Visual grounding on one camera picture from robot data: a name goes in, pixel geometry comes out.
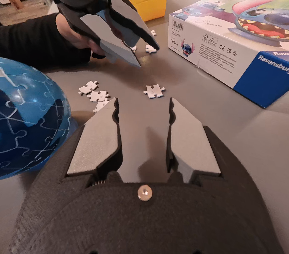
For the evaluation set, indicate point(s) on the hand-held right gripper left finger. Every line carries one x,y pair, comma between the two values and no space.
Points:
97,145

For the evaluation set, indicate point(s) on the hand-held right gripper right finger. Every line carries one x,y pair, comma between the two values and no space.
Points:
192,145

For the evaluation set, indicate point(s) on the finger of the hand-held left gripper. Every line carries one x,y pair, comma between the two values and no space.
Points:
131,17
112,48

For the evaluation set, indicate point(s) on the single white jigsaw piece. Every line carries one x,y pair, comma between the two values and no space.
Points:
154,91

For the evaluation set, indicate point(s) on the blue puzzle ball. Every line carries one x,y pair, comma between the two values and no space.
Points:
29,118

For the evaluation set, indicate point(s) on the person's left forearm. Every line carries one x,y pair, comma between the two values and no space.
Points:
29,42

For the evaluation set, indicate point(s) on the colourful puzzle box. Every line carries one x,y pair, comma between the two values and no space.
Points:
214,60

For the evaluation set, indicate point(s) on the person's left hand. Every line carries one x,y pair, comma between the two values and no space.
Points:
72,35

